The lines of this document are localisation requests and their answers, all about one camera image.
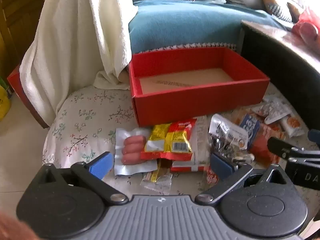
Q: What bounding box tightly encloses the wooden cabinet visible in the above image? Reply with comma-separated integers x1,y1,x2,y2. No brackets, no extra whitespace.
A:
0,0,50,78

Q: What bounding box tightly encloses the yellow red snack packet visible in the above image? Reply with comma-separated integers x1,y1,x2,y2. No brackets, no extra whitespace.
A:
140,119,198,162

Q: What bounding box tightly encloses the red cardboard box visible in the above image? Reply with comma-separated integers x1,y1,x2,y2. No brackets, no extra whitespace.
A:
128,46,271,128

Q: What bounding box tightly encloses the blue sofa cover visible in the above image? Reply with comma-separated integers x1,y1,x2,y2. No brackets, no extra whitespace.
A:
129,0,294,55

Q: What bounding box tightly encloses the pink sausage packet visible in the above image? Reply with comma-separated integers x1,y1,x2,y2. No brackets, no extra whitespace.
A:
114,127,158,175

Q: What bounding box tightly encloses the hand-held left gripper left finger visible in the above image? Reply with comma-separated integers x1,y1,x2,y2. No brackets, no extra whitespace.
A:
41,152,129,204

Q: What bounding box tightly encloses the dark table with brown top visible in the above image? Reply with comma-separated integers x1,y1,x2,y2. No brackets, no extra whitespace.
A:
241,20,320,133

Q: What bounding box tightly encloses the orange packet with blue label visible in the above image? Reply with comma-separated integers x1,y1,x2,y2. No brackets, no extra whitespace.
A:
239,114,287,165

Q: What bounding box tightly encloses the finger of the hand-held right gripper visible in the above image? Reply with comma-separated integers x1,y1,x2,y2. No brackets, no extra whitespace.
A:
267,137,320,160
307,129,320,146

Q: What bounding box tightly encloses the orange patterned pillow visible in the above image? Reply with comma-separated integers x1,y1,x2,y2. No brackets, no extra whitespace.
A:
257,0,294,22
287,2,304,20

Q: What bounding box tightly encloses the white fleece blanket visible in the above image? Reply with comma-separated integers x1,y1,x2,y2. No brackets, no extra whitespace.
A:
19,0,138,123

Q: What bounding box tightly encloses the red box under blanket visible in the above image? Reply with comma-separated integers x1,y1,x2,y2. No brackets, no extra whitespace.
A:
7,65,50,129

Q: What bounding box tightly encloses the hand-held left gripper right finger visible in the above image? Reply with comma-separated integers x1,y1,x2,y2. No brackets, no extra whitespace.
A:
195,152,295,205

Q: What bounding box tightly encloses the yellow orange snack packet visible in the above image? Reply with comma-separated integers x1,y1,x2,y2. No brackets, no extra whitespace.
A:
140,159,173,189

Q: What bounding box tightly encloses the red white snack packet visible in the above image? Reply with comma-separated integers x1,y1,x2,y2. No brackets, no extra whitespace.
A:
171,116,209,173

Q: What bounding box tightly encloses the yellow bag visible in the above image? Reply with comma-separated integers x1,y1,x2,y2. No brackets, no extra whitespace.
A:
0,77,12,120

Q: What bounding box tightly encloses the red plastic bag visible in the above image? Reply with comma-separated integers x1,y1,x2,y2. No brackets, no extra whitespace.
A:
291,7,320,43

